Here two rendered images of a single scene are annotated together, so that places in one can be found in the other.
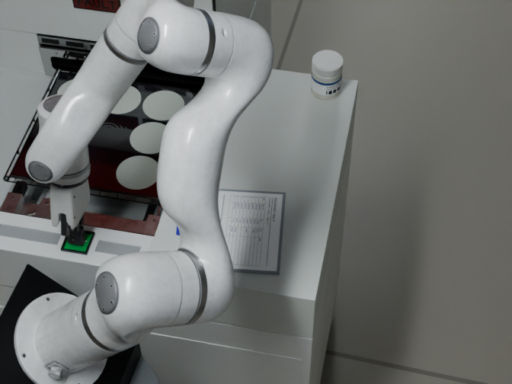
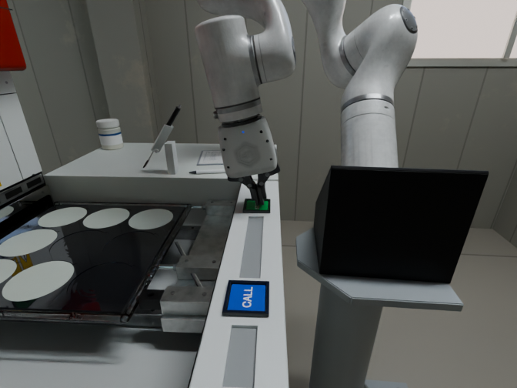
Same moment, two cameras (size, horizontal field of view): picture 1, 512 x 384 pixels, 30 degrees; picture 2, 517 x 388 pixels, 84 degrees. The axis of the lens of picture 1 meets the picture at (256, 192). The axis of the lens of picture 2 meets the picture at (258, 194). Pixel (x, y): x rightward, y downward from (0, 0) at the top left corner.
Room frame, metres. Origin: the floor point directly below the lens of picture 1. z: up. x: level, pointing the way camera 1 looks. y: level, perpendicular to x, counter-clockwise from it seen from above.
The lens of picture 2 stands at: (1.24, 0.90, 1.23)
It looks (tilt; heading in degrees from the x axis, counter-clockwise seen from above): 24 degrees down; 260
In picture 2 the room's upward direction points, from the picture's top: straight up
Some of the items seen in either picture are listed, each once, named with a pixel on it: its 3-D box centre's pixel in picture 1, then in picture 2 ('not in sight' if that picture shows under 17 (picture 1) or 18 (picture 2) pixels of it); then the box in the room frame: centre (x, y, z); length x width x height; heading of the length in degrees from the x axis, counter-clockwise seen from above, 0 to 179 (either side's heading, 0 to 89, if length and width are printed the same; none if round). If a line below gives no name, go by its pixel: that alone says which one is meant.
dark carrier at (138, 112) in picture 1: (107, 132); (79, 244); (1.52, 0.35, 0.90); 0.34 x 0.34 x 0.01; 78
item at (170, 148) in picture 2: not in sight; (164, 148); (1.36, 0.13, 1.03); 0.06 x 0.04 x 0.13; 168
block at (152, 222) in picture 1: (152, 233); (221, 207); (1.22, 0.23, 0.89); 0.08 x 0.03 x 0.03; 168
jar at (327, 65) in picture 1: (326, 75); (110, 134); (1.58, -0.17, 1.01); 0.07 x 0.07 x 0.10
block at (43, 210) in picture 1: (44, 216); (201, 267); (1.28, 0.46, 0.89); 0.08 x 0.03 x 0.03; 168
